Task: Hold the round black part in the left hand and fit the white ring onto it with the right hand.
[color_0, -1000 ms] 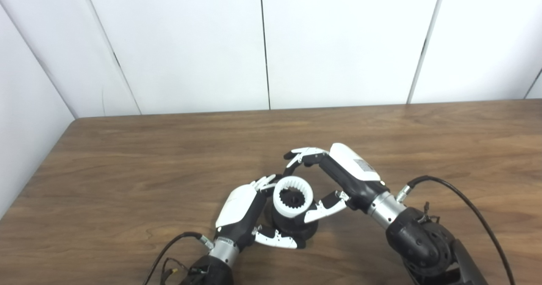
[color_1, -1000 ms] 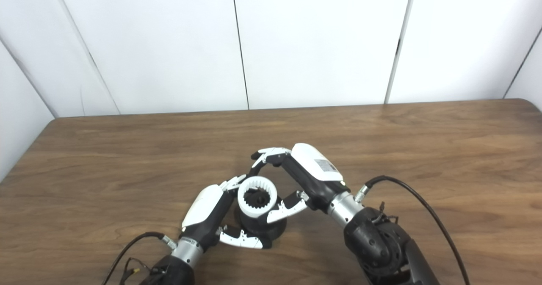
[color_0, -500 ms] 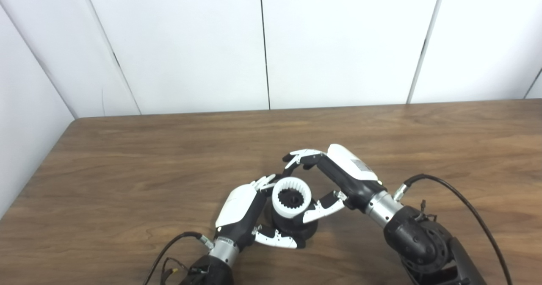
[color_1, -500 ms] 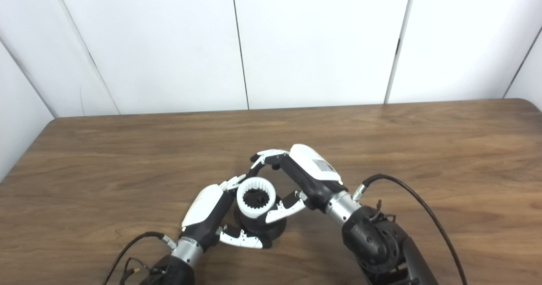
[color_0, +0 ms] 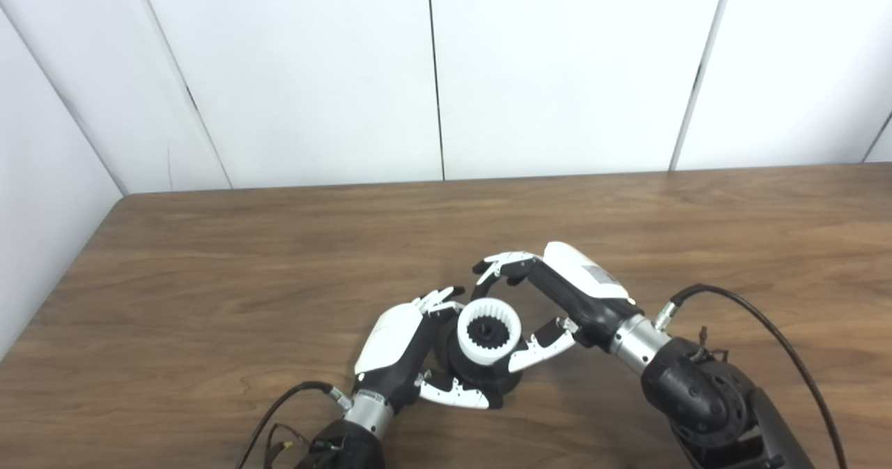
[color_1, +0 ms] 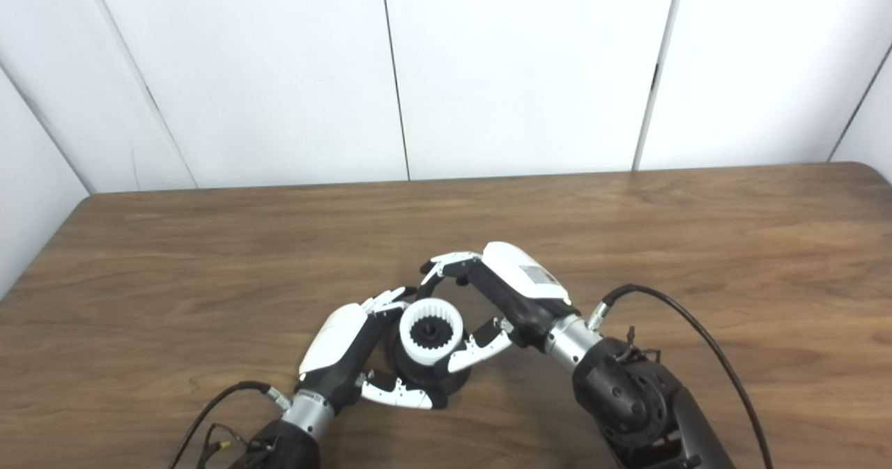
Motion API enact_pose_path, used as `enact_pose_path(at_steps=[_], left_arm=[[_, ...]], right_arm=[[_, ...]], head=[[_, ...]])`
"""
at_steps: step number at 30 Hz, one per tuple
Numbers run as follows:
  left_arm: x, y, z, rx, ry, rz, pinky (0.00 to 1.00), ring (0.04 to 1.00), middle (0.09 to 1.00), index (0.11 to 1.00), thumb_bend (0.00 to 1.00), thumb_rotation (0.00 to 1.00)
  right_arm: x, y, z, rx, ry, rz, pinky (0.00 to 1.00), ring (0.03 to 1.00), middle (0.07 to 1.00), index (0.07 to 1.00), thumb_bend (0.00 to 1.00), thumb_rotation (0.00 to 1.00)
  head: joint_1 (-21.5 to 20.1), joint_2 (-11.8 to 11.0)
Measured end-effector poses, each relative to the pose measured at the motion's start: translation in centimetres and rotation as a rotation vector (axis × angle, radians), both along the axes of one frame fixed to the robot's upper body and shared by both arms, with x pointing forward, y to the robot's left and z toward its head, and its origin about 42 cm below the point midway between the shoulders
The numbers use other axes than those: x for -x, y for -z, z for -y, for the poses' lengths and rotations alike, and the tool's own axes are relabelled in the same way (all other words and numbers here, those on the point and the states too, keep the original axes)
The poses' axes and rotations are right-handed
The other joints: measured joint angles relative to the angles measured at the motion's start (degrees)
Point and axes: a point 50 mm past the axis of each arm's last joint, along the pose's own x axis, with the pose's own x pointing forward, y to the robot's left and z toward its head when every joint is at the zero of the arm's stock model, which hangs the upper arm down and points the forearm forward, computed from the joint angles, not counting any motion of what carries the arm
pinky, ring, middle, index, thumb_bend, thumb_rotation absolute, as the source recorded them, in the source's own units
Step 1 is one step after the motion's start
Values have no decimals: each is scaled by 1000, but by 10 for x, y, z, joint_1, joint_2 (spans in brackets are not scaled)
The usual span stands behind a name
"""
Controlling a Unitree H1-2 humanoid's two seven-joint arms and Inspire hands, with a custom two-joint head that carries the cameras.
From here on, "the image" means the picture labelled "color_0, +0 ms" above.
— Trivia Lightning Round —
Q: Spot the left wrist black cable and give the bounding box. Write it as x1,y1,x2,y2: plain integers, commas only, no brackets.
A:
236,381,353,469

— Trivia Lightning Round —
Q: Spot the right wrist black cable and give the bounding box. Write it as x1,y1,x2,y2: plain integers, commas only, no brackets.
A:
653,284,847,469

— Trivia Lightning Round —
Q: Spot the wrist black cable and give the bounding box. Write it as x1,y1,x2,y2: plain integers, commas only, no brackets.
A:
236,381,353,469
653,284,847,469

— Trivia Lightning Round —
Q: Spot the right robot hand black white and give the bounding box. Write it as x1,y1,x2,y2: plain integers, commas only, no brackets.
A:
472,241,643,374

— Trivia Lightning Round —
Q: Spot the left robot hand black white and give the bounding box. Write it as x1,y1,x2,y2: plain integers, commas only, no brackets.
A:
354,286,504,414

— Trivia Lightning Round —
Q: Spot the white toothed ring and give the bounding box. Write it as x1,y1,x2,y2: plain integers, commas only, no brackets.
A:
456,298,523,365

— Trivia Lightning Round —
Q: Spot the round black part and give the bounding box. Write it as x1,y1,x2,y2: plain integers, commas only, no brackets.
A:
446,316,525,400

